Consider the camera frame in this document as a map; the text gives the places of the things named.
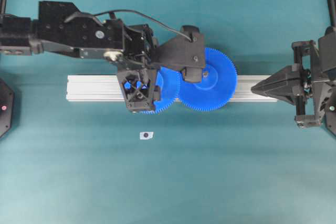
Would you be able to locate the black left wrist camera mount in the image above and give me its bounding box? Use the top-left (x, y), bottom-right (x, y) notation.
top-left (152, 25), bottom-right (205, 73)

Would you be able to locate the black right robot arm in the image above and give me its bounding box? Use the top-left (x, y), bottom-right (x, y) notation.
top-left (251, 27), bottom-right (335, 134)

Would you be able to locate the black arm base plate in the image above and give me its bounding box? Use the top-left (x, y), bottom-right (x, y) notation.
top-left (0, 79), bottom-right (15, 137)

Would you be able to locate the large blue plastic gear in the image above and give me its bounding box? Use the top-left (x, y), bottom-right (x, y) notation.
top-left (178, 47), bottom-right (238, 111)

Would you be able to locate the small blue plastic gear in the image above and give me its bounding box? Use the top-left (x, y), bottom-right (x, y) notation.
top-left (141, 67), bottom-right (181, 114)

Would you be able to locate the silver aluminium extrusion rail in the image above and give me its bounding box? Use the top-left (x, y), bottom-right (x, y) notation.
top-left (66, 75), bottom-right (277, 102)

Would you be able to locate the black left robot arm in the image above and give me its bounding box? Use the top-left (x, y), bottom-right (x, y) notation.
top-left (1, 1), bottom-right (206, 112)

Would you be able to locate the black camera cable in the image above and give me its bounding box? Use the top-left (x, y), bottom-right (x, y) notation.
top-left (64, 9), bottom-right (194, 42)

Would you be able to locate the white sticker with dot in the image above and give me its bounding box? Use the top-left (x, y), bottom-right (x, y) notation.
top-left (140, 132), bottom-right (154, 140)

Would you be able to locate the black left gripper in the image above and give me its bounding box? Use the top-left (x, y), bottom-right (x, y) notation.
top-left (103, 19), bottom-right (202, 113)

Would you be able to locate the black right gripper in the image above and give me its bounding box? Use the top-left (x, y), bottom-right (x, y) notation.
top-left (251, 40), bottom-right (324, 128)

